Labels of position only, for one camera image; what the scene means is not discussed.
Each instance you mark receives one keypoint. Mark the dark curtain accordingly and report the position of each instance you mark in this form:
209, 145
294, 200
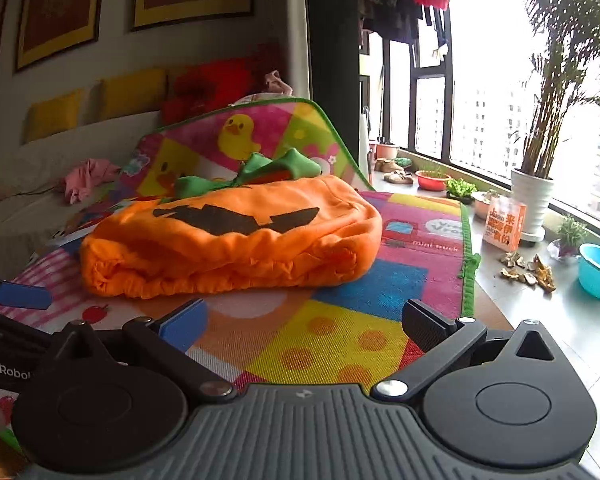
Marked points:
332, 35

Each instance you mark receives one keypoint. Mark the white plant pot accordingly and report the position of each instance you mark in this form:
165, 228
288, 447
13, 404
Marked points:
532, 202

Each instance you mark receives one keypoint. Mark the yellow cushion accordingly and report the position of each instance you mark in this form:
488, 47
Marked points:
132, 94
55, 116

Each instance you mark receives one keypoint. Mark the pink cloth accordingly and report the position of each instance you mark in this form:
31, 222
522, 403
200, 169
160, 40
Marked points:
87, 180

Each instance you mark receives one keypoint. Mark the dark hanging clothes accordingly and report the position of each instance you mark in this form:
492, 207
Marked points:
387, 5

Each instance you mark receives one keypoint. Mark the black window frame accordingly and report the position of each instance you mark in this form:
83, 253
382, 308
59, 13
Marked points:
446, 110

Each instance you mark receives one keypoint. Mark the small pink plant pot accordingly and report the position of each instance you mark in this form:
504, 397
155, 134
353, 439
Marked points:
484, 205

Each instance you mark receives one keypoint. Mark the colourful printed play mat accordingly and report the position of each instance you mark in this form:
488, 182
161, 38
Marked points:
325, 330

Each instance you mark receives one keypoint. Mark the orange pumpkin costume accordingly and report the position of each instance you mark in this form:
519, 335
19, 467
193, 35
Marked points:
230, 240

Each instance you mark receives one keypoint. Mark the red plastic basin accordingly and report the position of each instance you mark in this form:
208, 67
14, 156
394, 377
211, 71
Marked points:
432, 181

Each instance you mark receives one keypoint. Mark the light pink garment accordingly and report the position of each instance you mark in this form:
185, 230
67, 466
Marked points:
278, 83

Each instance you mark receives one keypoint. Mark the pile of dried peels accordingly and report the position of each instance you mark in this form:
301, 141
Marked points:
530, 271

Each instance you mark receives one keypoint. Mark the blue plastic bowl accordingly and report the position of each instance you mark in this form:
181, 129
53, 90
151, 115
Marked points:
599, 272

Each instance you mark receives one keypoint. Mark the white sofa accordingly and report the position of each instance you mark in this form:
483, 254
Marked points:
20, 180

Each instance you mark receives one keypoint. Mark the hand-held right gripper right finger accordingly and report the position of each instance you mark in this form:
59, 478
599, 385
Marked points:
422, 327

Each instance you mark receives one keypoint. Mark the palm plant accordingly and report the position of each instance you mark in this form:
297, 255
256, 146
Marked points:
562, 60

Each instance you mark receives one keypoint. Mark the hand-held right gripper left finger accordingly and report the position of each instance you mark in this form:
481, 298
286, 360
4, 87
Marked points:
182, 327

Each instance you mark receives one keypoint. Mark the pair of brown sandals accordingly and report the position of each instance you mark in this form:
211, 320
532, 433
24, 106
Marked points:
394, 171

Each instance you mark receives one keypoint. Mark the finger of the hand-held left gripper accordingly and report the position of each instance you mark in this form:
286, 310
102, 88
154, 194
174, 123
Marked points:
22, 295

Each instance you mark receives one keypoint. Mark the small potted plant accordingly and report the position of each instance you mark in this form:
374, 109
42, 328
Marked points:
570, 237

